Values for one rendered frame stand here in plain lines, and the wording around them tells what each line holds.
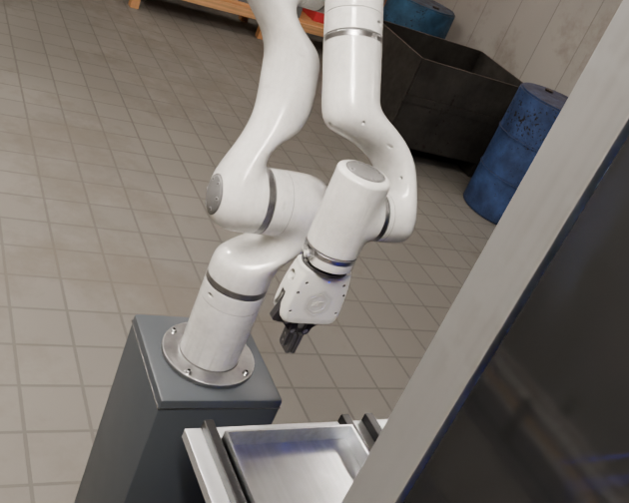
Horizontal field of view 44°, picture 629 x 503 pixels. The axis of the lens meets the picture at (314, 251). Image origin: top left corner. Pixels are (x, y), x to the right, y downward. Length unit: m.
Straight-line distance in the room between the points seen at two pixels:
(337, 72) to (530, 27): 5.46
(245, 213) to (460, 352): 0.63
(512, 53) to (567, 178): 5.97
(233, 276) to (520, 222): 0.77
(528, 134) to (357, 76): 4.11
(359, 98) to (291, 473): 0.64
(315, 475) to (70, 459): 1.22
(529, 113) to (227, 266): 4.00
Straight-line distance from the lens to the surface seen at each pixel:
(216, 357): 1.49
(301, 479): 1.37
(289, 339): 1.25
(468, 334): 0.74
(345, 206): 1.10
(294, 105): 1.32
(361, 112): 1.14
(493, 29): 6.89
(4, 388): 2.65
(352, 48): 1.16
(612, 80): 0.67
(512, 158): 5.27
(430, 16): 6.66
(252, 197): 1.29
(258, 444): 1.39
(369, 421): 1.52
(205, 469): 1.31
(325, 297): 1.19
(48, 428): 2.55
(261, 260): 1.39
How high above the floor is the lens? 1.80
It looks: 27 degrees down
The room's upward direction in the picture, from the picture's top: 24 degrees clockwise
